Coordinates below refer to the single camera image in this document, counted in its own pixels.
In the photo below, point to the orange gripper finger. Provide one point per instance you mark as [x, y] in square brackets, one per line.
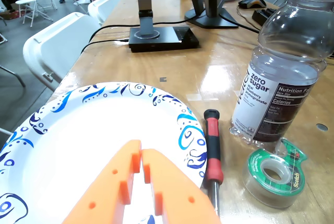
[177, 195]
[104, 190]

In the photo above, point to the labelled vitamin water bottle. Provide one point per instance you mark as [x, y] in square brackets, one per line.
[261, 98]

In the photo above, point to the blue floral paper plate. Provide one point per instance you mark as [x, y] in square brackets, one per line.
[78, 135]

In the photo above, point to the red black screwdriver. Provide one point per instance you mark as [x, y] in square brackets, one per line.
[214, 151]

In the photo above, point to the clear tape strip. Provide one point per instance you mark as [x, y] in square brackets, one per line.
[197, 98]

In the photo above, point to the green scotch tape dispenser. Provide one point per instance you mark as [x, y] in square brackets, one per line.
[295, 177]

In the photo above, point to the black monitor stand base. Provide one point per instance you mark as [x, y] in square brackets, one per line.
[167, 38]

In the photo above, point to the round metal table disc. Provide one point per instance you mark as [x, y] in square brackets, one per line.
[322, 127]

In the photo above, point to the black keyboard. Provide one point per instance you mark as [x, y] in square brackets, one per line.
[261, 16]

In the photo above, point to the cardboard box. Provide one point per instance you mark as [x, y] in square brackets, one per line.
[10, 15]

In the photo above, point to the black orange computer mouse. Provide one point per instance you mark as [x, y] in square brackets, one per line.
[251, 2]

